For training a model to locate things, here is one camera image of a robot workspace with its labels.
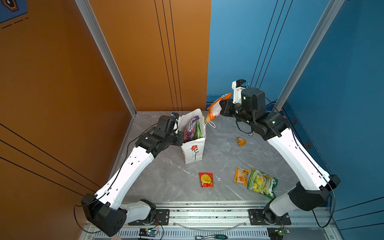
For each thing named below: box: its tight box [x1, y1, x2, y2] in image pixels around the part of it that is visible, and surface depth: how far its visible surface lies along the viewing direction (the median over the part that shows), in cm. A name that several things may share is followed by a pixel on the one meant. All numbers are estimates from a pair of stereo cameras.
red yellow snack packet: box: [199, 172, 214, 188], surface depth 86 cm
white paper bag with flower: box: [178, 108, 206, 165], surface depth 81 cm
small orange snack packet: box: [233, 167, 250, 187], surface depth 87 cm
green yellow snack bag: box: [247, 168, 279, 199], surface depth 84 cm
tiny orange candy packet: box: [236, 137, 247, 147], surface depth 102 cm
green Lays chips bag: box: [195, 119, 203, 140], surface depth 83 cm
